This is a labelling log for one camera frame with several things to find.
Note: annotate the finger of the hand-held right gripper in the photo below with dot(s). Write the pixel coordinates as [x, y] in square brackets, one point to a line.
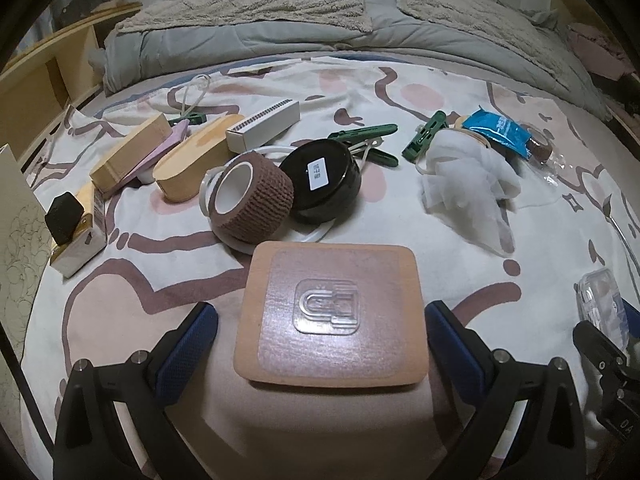
[597, 350]
[631, 320]

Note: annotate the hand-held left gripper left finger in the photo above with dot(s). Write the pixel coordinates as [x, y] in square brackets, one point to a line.
[185, 345]

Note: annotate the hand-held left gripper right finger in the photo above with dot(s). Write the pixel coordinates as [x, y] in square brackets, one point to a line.
[455, 355]

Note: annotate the clear case of press-on nails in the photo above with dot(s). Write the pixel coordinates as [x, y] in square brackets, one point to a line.
[602, 300]

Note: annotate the tan square pad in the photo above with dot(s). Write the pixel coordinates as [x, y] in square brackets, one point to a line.
[330, 320]

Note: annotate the brown bandage roll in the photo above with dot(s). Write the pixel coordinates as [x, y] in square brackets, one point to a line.
[541, 146]
[260, 205]

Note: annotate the black round tin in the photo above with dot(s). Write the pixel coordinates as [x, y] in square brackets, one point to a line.
[320, 180]

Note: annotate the printed blanket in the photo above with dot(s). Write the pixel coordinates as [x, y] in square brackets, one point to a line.
[150, 270]

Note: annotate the metal back scratcher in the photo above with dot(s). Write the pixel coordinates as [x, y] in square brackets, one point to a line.
[624, 237]

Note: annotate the yellow and white box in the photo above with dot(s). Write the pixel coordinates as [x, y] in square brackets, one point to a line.
[82, 247]

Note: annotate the white mesh cloth bundle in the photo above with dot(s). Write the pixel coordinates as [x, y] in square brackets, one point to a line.
[470, 185]

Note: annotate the small black cube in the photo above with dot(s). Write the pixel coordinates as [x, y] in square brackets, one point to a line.
[64, 217]

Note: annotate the oval wooden box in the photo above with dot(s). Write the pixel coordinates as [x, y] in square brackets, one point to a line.
[190, 167]

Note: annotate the beige paper card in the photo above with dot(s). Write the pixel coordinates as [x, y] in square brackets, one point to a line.
[20, 240]

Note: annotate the brown bandage roll in wrap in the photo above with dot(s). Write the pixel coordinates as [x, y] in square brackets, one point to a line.
[541, 146]

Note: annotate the rectangular wooden block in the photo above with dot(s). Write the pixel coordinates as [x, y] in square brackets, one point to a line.
[130, 152]

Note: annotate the pink flat block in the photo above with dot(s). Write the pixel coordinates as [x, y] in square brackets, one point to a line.
[172, 138]

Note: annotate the green clothes peg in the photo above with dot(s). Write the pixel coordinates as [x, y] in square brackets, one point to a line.
[425, 135]
[362, 133]
[189, 120]
[382, 157]

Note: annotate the blue foil packet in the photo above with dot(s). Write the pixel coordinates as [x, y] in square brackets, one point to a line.
[500, 132]

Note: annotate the white long box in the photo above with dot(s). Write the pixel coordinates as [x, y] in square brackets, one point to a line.
[265, 127]

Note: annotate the pink clothes pile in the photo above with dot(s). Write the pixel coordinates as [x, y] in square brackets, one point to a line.
[600, 50]

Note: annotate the wooden bedside shelf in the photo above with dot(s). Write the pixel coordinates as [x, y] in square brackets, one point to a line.
[45, 70]

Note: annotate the grey duvet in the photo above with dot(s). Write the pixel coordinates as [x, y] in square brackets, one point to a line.
[280, 42]

